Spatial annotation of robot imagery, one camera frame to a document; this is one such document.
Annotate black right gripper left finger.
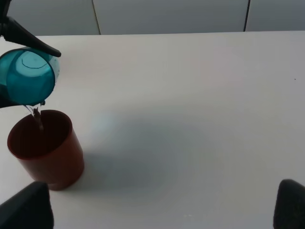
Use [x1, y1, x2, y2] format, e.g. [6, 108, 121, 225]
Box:
[0, 181, 54, 229]

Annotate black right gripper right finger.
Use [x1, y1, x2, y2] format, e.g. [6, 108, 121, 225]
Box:
[273, 179, 305, 229]

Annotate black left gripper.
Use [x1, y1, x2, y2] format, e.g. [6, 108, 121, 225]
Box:
[0, 0, 61, 57]

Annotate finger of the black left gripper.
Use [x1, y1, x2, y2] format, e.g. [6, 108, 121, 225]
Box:
[0, 84, 18, 108]

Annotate teal translucent plastic cup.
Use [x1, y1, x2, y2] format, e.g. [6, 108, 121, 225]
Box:
[0, 47, 60, 106]

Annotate red plastic cup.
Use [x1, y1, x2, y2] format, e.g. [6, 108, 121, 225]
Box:
[7, 110, 84, 191]

